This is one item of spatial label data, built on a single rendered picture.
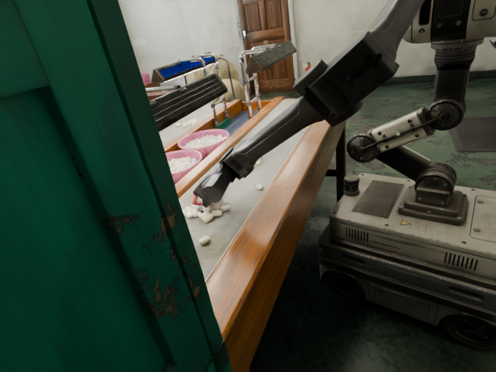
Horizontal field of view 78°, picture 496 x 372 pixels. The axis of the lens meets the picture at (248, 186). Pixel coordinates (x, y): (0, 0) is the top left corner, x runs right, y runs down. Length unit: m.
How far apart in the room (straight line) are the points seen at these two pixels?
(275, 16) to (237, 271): 5.34
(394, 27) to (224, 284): 0.58
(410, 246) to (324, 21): 4.71
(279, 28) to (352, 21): 1.17
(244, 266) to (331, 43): 5.13
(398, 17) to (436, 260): 0.94
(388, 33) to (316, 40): 5.13
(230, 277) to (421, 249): 0.82
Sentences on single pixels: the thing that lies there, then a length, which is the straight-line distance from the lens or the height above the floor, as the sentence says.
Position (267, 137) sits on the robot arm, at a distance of 0.70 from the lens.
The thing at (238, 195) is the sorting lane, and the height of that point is 0.74.
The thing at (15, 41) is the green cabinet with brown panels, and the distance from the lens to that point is 0.26.
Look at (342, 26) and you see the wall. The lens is 5.60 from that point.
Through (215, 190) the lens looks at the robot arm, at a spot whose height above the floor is 0.88.
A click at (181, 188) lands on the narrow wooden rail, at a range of 1.14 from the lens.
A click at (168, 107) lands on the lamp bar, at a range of 0.90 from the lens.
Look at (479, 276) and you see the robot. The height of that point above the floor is 0.37.
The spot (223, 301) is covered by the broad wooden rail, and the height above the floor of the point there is 0.76.
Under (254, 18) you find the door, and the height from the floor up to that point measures 1.27.
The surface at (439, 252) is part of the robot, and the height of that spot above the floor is 0.43.
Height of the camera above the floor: 1.26
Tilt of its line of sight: 28 degrees down
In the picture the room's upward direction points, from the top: 10 degrees counter-clockwise
